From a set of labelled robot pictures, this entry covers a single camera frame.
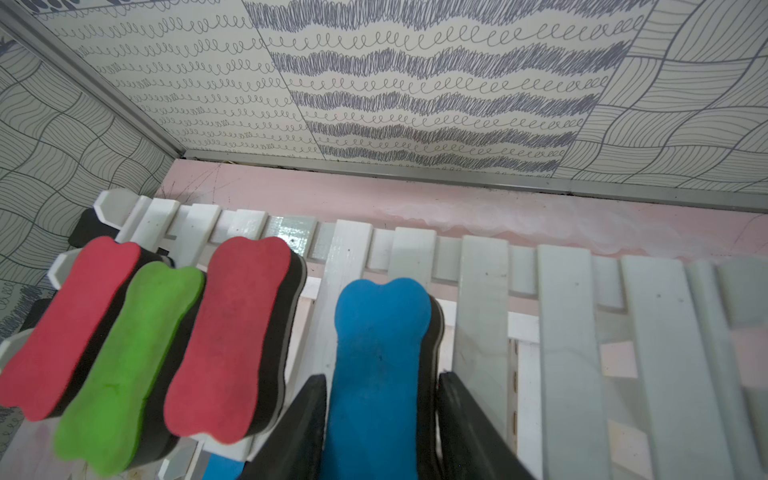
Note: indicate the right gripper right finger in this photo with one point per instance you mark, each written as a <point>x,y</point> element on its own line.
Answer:
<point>471,446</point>

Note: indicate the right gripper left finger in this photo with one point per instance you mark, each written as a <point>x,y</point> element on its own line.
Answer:
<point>294,448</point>

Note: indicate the shelf red eraser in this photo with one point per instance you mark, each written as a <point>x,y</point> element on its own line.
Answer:
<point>46,374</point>
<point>231,380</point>

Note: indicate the shelf blue eraser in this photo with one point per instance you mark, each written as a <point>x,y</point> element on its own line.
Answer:
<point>222,468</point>
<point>382,414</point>

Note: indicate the white wooden slatted shelf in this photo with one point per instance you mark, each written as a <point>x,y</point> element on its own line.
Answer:
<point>589,367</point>

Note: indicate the top shelf green eraser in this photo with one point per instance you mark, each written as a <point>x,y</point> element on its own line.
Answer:
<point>116,420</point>

